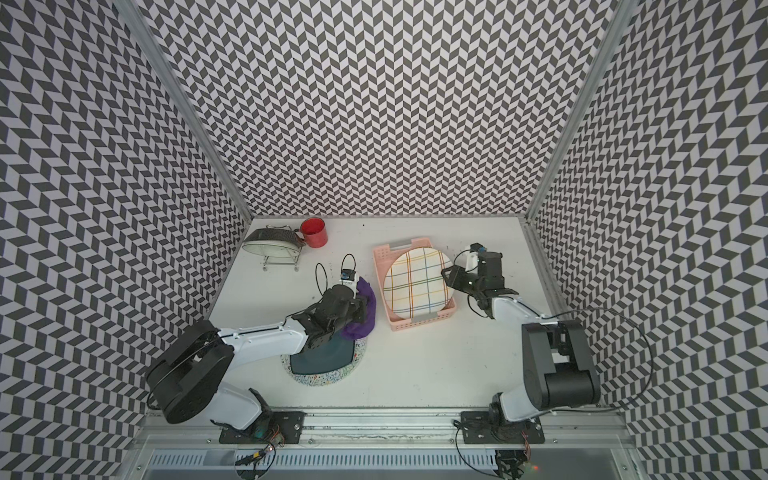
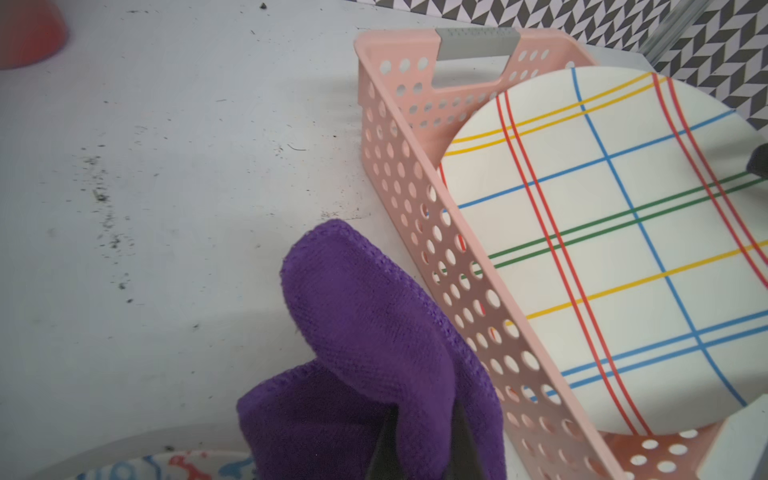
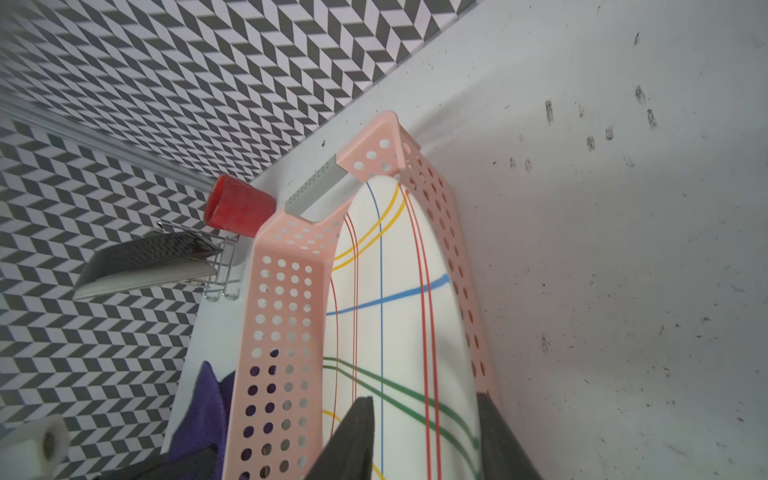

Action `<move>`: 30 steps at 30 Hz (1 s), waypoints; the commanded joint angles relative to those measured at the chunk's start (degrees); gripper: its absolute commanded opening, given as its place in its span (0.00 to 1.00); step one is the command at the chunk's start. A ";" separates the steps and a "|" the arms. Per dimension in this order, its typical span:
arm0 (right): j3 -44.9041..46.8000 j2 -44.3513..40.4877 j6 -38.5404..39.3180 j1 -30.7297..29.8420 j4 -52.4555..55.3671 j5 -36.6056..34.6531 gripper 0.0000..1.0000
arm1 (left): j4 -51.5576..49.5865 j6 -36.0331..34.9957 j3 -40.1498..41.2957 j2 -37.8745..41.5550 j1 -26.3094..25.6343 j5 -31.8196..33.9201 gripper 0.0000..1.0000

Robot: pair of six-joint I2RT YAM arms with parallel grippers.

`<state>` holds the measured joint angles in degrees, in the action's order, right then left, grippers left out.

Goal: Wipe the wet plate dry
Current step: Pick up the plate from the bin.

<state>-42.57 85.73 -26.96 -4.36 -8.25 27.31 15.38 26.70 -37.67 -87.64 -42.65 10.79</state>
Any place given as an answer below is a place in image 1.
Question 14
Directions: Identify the aluminium corner post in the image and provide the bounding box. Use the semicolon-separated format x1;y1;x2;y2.
112;0;253;223
525;0;639;222

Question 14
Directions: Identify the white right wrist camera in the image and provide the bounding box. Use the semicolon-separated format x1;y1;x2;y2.
464;243;487;272

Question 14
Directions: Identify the red plastic cup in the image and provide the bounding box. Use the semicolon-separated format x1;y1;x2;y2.
299;217;328;249

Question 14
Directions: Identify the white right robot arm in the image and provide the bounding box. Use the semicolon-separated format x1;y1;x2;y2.
441;244;601;425

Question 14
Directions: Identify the grey plate behind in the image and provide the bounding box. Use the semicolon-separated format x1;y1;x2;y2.
245;226;304;244

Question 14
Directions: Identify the aluminium corner post left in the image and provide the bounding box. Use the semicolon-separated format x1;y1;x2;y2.
112;0;253;223

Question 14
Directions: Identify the chrome wire plate stand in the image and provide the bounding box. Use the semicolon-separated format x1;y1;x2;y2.
262;256;301;271

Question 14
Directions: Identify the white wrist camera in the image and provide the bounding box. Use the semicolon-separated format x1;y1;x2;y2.
464;243;487;272
340;269;357;287

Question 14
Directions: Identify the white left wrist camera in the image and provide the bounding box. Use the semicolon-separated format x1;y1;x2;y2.
340;269;357;287

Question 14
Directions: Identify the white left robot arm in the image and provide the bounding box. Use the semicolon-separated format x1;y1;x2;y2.
144;280;376;431

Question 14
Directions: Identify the purple cloth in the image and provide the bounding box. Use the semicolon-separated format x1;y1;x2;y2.
341;277;377;341

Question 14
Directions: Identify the pink perforated plastic basket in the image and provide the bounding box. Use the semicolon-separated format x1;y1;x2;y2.
373;237;457;331

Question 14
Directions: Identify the cream floral plate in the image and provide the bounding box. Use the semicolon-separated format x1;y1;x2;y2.
242;239;303;259

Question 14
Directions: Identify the colourful squiggle pattern plate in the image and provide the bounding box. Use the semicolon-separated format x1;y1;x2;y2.
280;339;368;387

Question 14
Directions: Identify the plaid striped white plate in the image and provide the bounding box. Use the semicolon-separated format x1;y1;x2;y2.
382;247;453;320

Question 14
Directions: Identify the aluminium corner post right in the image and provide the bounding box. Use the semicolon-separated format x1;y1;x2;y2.
525;0;639;222

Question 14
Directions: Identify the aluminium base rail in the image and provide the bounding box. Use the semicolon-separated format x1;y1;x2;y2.
117;408;647;479

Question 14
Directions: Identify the dark teal plate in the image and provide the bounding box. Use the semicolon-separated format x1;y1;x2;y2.
288;334;355;376

